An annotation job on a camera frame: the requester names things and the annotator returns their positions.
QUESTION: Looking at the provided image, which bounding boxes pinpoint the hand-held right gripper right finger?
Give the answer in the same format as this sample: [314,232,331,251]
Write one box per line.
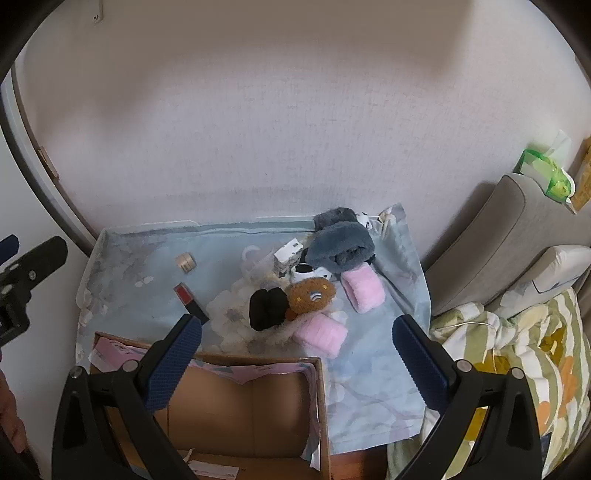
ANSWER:
[392,315,542,480]

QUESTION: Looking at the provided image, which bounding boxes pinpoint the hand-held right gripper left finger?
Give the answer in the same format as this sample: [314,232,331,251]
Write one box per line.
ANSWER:
[52,314,204,480]

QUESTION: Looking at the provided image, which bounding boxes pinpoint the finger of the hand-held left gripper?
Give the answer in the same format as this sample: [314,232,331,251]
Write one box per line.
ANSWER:
[0,236,68,296]
[0,234,20,266]

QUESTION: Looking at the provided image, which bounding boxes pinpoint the cardboard box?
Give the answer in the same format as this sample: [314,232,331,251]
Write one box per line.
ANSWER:
[88,331,333,480]

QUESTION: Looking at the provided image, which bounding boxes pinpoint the person's left forearm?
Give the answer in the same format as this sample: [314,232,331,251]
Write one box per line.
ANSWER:
[0,369,29,455]

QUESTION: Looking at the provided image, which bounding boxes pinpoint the red and black lipstick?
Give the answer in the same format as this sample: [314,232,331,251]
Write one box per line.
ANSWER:
[173,282,211,326]

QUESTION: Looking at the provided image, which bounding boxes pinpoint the blue floral cloth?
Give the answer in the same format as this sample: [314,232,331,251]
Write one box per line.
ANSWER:
[76,203,432,455]

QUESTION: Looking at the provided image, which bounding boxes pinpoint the pink fluffy sock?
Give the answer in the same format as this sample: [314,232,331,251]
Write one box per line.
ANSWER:
[341,267,385,315]
[294,314,348,358]

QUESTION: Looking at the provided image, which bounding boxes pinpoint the striped floral blanket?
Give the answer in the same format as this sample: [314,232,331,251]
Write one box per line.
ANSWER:
[385,286,591,480]

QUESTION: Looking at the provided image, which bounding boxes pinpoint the white paper label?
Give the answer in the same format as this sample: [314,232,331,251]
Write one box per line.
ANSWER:
[178,450,241,480]

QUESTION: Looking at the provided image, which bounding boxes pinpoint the white fluffy sock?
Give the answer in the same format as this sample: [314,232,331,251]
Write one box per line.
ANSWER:
[256,309,347,344]

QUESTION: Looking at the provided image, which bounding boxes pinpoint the white and black sock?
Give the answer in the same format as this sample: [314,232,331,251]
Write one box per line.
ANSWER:
[290,261,332,284]

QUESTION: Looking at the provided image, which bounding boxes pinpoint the brown plush sock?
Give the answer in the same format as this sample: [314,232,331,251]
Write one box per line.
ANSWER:
[284,279,337,322]

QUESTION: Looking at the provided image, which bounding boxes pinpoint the small white box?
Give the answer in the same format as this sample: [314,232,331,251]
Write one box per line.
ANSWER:
[273,239,303,278]

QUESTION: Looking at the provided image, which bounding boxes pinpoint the grey sofa cushion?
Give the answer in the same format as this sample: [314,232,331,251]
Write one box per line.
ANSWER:
[424,173,591,317]

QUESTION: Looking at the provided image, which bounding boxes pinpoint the white pillow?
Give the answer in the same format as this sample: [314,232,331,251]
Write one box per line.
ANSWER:
[496,244,591,319]

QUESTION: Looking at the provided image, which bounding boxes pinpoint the dark grey fluffy sock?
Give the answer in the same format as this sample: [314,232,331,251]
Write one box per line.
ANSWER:
[314,208,358,232]

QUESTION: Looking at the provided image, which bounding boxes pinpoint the green tissue pack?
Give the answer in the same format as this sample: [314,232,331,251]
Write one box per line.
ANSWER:
[513,130,578,204]

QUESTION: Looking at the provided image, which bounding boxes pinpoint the yellow box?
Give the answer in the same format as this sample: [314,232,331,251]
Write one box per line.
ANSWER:
[566,138,591,215]

